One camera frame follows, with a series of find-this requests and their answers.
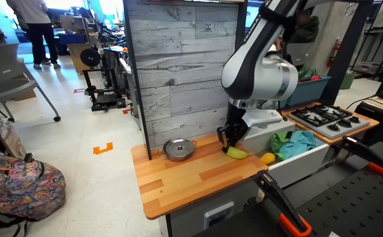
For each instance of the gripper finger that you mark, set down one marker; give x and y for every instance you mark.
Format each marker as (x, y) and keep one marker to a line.
(223, 138)
(234, 146)

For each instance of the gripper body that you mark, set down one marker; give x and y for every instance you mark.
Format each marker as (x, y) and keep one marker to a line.
(237, 120)

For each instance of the yellow-green toy banana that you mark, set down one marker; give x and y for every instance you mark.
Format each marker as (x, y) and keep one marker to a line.
(237, 153)

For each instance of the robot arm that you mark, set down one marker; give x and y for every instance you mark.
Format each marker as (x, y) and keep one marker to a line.
(260, 70)

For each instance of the silver lid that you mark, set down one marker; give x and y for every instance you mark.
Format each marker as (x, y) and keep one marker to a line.
(179, 147)

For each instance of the silver pot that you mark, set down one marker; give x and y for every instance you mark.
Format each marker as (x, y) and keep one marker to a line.
(178, 154)

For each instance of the yellow toy fruit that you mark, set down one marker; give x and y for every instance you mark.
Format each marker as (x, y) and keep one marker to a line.
(267, 158)

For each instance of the green cloth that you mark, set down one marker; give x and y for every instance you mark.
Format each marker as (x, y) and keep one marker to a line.
(277, 141)

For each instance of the black clamp with orange grip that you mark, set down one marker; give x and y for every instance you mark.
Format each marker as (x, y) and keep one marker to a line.
(277, 194)
(366, 153)

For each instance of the teal cloth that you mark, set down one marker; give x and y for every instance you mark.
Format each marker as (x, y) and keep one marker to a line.
(298, 143)

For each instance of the white sink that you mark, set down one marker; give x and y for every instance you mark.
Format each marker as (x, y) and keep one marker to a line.
(300, 164)

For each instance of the toy kitchen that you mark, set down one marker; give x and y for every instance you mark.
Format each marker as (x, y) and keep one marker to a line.
(185, 65)

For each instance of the teal bin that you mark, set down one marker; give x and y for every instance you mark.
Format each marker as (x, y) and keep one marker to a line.
(306, 90)

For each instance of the green toy vegetable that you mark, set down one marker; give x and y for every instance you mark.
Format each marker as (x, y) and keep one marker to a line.
(306, 72)

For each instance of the grey toy stove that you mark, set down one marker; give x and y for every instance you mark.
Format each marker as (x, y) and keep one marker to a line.
(323, 118)

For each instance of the red toy vegetable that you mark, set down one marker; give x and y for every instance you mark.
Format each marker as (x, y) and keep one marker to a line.
(315, 78)

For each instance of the black stove knob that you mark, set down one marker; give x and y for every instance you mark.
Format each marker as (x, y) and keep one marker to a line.
(344, 123)
(333, 127)
(354, 119)

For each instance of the person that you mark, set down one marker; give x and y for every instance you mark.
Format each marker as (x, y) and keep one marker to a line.
(38, 29)
(305, 34)

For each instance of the green bin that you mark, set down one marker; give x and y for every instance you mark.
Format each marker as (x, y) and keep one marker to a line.
(347, 80)

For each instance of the red fire extinguisher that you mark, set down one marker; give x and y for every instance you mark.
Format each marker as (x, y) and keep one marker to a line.
(334, 52)

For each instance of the black 3D printer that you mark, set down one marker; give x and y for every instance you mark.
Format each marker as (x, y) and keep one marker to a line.
(102, 95)

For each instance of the metal hook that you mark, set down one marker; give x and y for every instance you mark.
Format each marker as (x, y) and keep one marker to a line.
(351, 9)

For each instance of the black shelf rack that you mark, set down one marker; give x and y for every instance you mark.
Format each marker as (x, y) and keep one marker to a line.
(380, 29)

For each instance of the colourful backpack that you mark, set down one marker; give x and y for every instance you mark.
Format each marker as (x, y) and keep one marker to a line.
(17, 187)

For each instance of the clear plastic bag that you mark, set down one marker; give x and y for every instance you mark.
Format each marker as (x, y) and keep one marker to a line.
(10, 138)

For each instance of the grey chair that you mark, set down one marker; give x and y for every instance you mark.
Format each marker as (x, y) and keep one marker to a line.
(4, 79)

